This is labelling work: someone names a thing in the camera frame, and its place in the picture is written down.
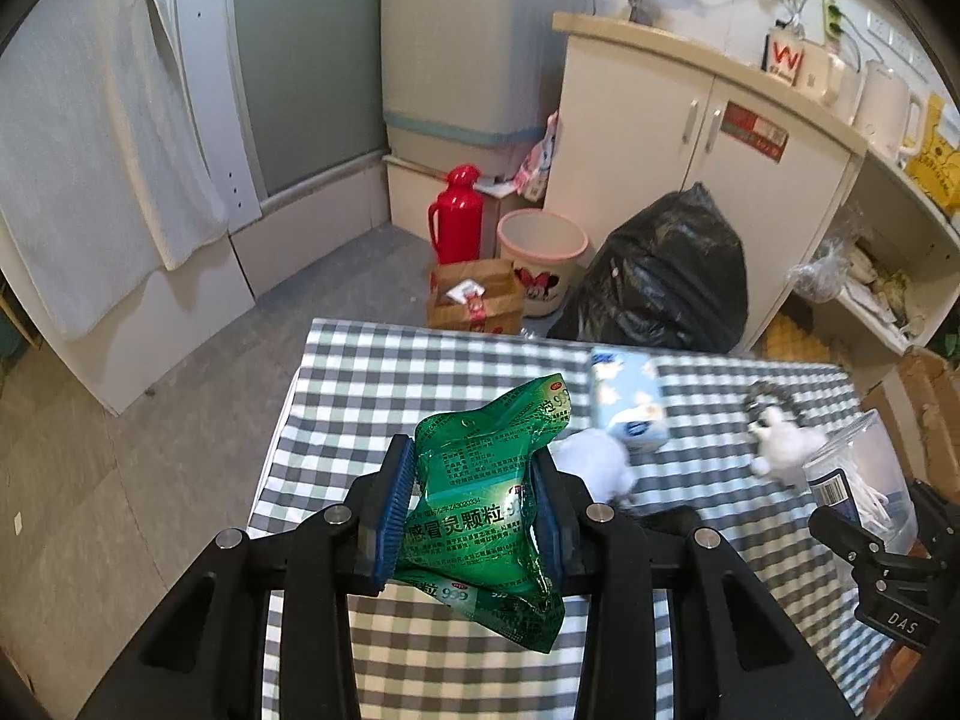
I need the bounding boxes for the green power strip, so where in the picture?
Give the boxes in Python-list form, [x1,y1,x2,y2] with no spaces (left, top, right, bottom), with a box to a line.
[822,0,843,41]

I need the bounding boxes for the open shelf unit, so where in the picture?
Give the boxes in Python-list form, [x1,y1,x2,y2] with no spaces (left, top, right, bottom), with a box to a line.
[779,149,958,395]

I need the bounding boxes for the pink bottle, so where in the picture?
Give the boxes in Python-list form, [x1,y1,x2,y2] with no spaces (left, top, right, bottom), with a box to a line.
[512,110,560,203]

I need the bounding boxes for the checkered tablecloth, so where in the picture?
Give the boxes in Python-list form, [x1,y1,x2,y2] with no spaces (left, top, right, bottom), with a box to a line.
[247,319,889,718]

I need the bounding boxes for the white red paper cup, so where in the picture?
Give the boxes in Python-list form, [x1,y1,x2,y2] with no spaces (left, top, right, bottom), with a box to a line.
[763,28,804,86]

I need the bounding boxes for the red thermos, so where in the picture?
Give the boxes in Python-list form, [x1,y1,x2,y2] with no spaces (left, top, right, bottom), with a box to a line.
[428,164,483,265]

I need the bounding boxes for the white hanging towel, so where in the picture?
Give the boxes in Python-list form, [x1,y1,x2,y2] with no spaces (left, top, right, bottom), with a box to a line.
[2,0,228,340]

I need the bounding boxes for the green medicine sachet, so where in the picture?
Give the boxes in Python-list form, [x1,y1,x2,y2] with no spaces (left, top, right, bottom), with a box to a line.
[394,374,571,653]

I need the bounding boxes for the white electric kettle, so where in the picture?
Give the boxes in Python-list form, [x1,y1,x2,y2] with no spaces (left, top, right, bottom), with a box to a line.
[854,60,926,161]

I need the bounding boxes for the yellow egg tray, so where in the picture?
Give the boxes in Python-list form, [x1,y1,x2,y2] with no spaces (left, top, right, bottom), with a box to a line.
[760,312,832,364]

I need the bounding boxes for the pink minnie waste bin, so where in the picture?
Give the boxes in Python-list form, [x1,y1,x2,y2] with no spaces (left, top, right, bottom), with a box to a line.
[496,208,589,319]

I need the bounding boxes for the white spray bottle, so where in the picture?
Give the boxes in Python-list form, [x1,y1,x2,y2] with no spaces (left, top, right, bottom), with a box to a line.
[548,427,635,504]

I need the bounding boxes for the light blue tissue packet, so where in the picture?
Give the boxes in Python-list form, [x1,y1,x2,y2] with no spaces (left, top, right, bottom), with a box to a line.
[590,346,670,452]

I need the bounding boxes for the washing machine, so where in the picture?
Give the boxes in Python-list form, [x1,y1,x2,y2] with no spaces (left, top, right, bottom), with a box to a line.
[381,0,589,177]

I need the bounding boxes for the cream two-door cabinet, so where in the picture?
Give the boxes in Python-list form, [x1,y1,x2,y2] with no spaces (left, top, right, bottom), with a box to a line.
[545,13,867,349]

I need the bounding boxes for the clear plastic bag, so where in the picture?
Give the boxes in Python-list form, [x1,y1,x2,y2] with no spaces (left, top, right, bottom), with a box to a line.
[788,208,864,304]

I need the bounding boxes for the cardboard box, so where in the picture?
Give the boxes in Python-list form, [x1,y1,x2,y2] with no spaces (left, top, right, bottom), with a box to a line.
[862,348,960,502]

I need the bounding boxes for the white plush toy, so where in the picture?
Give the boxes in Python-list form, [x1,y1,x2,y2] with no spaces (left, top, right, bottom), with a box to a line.
[748,405,828,488]

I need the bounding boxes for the black garbage bag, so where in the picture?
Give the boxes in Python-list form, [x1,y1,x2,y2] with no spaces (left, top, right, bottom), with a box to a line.
[547,184,748,355]

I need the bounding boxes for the white rice cooker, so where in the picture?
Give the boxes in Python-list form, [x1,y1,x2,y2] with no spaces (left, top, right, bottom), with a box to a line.
[794,41,864,125]

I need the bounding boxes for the brown paper bag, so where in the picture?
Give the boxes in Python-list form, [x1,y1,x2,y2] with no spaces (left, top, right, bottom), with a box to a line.
[427,259,526,335]

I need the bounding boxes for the yellow paper bag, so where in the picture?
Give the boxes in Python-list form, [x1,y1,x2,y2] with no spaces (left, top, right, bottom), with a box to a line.
[907,93,960,216]

